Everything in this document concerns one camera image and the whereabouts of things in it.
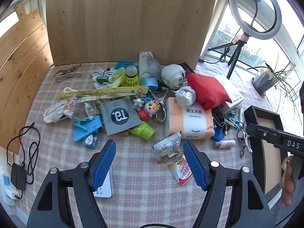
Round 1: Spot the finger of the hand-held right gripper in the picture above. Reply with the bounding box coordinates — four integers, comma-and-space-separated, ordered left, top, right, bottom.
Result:
246, 123, 284, 148

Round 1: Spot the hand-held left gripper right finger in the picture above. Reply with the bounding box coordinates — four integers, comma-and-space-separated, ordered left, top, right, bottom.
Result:
183, 140, 276, 228

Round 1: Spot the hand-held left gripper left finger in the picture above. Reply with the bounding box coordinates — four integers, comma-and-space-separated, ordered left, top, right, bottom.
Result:
26, 140, 117, 228

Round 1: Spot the red white coffee sachet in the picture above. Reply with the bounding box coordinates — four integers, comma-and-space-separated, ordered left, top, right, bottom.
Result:
167, 155, 195, 186

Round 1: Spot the black framed tray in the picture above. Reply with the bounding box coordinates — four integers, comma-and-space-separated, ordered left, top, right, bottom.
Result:
244, 106, 287, 201

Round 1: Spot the blue round plastic item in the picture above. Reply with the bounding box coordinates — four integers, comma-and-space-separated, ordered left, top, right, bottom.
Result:
211, 123, 226, 141

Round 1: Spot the blue plastic clip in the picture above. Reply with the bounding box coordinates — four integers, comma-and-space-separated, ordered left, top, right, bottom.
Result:
74, 115, 105, 142

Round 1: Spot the orange tissue pack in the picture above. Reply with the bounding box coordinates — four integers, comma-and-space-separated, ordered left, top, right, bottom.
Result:
165, 97, 215, 140

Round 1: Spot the white cardboard box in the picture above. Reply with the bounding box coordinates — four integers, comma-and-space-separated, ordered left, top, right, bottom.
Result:
214, 74, 245, 116

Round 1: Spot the red cloth pouch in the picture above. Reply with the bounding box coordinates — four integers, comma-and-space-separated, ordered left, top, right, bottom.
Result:
186, 73, 232, 111

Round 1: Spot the silver-white packet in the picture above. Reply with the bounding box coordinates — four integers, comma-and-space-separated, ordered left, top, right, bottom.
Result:
175, 86, 197, 106

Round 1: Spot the white plug adapter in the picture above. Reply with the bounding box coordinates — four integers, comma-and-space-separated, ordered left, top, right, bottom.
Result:
161, 64, 188, 90

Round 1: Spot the yellow-green shuttlecock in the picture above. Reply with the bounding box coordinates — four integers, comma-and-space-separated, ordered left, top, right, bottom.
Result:
119, 66, 140, 87

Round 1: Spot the large metal clip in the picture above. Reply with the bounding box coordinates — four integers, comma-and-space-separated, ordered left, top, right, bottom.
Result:
53, 63, 82, 83

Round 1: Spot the white lotion tube blue cap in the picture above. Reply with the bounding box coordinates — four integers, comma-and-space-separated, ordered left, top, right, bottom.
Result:
138, 51, 159, 91

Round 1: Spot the person's right hand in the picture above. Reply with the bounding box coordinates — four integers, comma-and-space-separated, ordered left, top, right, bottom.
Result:
281, 156, 300, 207

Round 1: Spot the white power bank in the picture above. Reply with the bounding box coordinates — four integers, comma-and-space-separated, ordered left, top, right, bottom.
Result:
93, 166, 115, 199

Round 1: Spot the metal lever clamp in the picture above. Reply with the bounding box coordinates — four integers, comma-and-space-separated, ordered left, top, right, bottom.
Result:
237, 129, 253, 158

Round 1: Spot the blue correction tape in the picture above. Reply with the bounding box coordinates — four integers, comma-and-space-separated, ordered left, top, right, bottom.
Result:
83, 134, 98, 150

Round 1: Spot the white snack packet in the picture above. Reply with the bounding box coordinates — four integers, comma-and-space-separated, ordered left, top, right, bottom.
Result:
151, 131, 182, 164

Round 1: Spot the checked tablecloth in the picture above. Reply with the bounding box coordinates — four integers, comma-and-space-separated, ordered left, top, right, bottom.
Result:
18, 62, 304, 228

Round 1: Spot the potted spider plant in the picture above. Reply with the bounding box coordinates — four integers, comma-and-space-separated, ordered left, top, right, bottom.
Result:
247, 52, 300, 125

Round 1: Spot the grey card black circle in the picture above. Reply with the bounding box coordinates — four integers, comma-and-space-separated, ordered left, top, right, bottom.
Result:
100, 96, 142, 136

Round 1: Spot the green plastic cup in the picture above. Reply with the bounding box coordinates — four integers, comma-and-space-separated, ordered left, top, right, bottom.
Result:
129, 121, 156, 141

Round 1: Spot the small white lotion bottle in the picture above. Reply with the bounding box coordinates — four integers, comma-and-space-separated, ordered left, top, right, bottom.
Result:
84, 102, 100, 118

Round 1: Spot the dragon toy figure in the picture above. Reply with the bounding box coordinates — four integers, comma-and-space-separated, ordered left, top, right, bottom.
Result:
145, 100, 162, 117

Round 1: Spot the grey knobbly toy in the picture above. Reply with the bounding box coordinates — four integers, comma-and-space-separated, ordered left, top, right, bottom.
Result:
132, 98, 145, 111

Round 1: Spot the crumpled white pink packet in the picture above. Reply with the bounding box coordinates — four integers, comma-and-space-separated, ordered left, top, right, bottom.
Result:
43, 97, 78, 124

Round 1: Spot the long yellow strip packet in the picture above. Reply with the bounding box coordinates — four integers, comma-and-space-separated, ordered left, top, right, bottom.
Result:
58, 86, 149, 99

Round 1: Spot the black power adapter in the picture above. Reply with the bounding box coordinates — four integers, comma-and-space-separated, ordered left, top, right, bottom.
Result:
10, 163, 27, 191

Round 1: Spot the yellow-green cloth strip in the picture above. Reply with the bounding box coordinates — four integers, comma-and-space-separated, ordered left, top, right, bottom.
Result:
106, 67, 125, 87

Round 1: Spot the black pouch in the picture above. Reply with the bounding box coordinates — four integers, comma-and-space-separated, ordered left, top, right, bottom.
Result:
178, 62, 196, 74

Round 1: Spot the white power strip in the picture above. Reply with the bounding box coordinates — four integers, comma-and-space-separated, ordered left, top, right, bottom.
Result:
1, 167, 23, 206

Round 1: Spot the grey foil pouch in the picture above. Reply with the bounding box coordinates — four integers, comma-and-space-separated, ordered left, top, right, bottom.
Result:
147, 56, 165, 78

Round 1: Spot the blue card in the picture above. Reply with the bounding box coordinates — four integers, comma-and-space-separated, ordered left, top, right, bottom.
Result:
115, 62, 139, 70

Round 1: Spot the wooden slat panel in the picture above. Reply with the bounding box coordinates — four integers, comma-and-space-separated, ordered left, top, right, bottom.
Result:
0, 9, 55, 155

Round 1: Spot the wooden back board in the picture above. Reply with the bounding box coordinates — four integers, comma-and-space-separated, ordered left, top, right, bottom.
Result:
46, 0, 219, 72

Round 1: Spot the black adapter cable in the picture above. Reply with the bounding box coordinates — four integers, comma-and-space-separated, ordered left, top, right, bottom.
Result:
6, 122, 41, 185

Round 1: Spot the white cable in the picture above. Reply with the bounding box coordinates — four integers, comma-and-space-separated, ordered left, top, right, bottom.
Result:
91, 67, 116, 79

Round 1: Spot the ring light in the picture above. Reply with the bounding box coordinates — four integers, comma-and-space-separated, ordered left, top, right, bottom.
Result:
228, 0, 283, 40

